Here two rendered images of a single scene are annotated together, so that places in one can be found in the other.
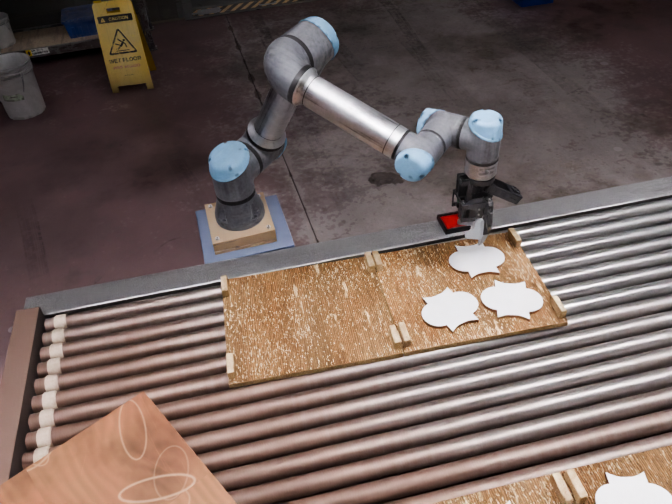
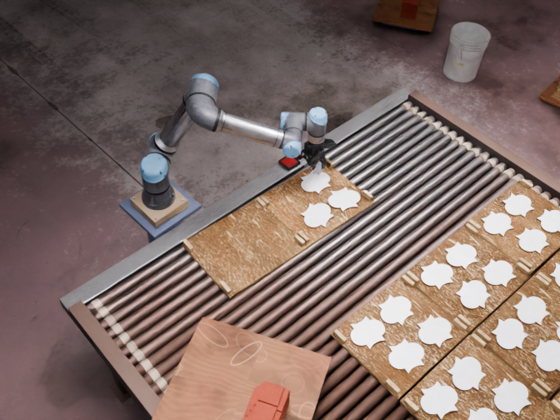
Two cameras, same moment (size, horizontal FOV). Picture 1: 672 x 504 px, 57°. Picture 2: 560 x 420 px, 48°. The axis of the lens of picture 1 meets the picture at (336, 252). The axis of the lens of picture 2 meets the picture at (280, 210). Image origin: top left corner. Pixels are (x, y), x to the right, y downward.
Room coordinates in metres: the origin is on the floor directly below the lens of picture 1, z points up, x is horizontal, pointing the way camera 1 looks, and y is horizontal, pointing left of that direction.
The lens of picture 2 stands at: (-0.39, 0.85, 3.10)
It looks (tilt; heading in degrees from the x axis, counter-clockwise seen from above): 50 degrees down; 327
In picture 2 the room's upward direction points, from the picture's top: 2 degrees clockwise
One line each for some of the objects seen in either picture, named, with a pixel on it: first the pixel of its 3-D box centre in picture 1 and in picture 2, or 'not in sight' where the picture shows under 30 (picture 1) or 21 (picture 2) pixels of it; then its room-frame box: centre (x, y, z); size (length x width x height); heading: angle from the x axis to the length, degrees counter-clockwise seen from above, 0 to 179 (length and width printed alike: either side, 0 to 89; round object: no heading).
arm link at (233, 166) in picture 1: (232, 169); (154, 172); (1.51, 0.28, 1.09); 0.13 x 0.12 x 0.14; 146
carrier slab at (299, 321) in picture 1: (306, 315); (244, 246); (1.07, 0.09, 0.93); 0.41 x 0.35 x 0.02; 98
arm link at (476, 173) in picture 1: (481, 167); (317, 136); (1.21, -0.36, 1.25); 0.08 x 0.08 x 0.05
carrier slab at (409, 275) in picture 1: (462, 288); (316, 201); (1.13, -0.32, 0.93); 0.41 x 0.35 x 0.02; 98
